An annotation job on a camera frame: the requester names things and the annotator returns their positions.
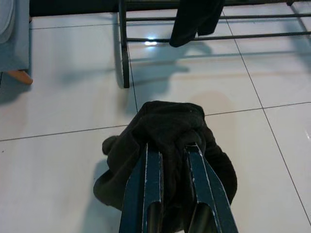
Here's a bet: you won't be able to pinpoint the black carpet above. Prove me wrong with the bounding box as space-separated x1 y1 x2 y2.
29 0 289 17

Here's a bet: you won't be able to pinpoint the black t-shirt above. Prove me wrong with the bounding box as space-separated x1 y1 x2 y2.
169 0 225 48

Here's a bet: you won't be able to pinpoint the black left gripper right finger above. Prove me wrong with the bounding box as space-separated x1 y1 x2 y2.
182 142 239 233

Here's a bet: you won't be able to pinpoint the black metal clothes rack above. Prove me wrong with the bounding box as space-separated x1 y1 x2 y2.
118 0 311 89

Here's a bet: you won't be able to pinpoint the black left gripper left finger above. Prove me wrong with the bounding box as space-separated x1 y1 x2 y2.
118 142 165 233

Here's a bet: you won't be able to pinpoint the black shorts with white pattern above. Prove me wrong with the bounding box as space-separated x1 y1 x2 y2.
93 100 238 233

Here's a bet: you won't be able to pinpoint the grey upholstered ottoman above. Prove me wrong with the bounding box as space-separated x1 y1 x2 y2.
0 0 34 85

